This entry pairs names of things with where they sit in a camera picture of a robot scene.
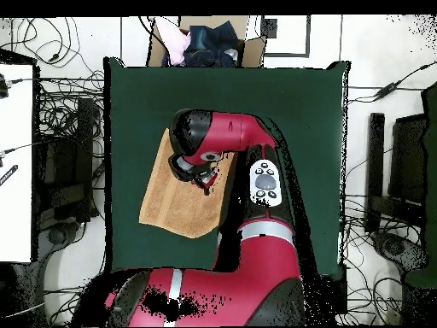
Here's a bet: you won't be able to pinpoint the orange-brown terry towel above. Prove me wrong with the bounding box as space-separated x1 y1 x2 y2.
138 128 236 239

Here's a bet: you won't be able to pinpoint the dark green table cloth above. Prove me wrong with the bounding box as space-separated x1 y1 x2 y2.
103 56 349 279

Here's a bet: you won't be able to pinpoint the black equipment stand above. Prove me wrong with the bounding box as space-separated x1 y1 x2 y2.
40 97 95 223
364 112 428 233

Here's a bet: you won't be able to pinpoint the dark blue jeans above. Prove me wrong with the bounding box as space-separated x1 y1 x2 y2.
184 20 242 68

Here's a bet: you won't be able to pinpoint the brown cardboard box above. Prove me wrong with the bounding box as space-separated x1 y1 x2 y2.
147 15 267 68

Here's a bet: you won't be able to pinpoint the pink garment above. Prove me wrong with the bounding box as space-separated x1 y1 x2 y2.
154 18 192 67

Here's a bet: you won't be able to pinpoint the black power box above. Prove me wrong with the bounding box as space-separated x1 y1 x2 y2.
328 262 348 315

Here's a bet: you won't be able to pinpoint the white desk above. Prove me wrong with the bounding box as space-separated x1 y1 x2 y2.
0 62 35 264

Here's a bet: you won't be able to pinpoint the dark green fabric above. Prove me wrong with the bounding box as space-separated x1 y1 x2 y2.
405 83 437 288

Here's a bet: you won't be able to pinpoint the tangled black cables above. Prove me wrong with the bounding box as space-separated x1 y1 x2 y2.
0 16 105 155

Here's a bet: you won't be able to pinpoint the black cable bundle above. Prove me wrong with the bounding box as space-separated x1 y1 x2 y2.
341 194 424 247

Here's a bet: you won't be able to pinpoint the loose black floor cables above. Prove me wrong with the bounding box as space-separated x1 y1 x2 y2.
44 284 86 327

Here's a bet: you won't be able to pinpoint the tangled floor cables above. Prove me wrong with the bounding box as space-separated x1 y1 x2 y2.
337 247 405 327

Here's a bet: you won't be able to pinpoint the black power adapter with cable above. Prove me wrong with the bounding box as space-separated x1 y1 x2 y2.
347 61 437 105

